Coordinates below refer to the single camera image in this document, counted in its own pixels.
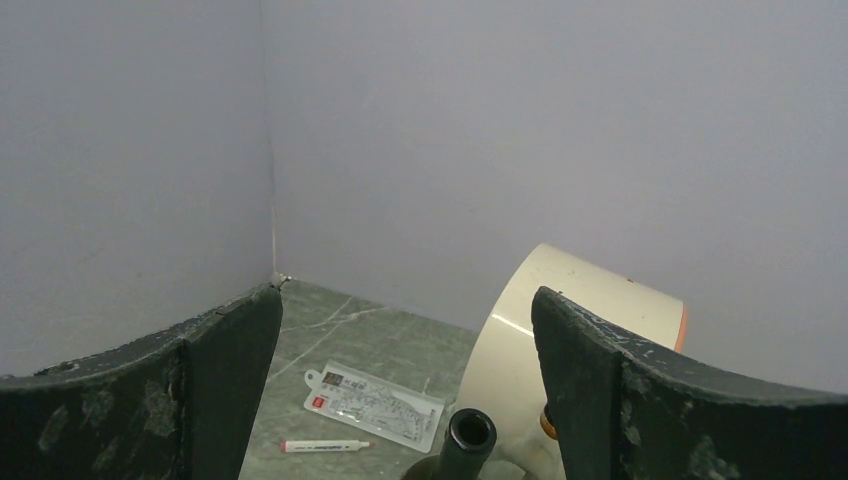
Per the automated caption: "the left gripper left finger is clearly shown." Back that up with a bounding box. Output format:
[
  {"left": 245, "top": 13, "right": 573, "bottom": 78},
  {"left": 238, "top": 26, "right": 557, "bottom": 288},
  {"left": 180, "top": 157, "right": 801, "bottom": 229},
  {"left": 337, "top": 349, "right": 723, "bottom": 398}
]
[{"left": 1, "top": 284, "right": 283, "bottom": 479}]

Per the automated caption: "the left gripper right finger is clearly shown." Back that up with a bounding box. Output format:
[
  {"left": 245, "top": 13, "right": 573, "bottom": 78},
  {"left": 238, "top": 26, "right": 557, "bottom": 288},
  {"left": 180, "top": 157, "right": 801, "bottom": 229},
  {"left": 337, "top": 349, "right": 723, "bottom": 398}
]
[{"left": 531, "top": 287, "right": 847, "bottom": 479}]

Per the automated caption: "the dark green wine bottle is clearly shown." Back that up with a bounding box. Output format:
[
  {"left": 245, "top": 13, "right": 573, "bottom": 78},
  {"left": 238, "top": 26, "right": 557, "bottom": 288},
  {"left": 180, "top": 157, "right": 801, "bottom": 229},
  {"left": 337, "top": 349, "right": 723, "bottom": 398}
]
[{"left": 401, "top": 408, "right": 497, "bottom": 480}]

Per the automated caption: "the white marker pen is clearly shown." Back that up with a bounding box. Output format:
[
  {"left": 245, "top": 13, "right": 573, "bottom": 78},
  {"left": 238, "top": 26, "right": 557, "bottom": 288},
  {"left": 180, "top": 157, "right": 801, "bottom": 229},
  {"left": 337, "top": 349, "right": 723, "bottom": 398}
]
[{"left": 279, "top": 440, "right": 374, "bottom": 453}]

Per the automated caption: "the cream cylindrical drum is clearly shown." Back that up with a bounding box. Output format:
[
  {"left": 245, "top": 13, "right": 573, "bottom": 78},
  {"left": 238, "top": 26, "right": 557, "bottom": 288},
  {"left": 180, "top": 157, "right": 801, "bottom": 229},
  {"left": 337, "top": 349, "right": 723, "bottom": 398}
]
[{"left": 455, "top": 244, "right": 688, "bottom": 479}]

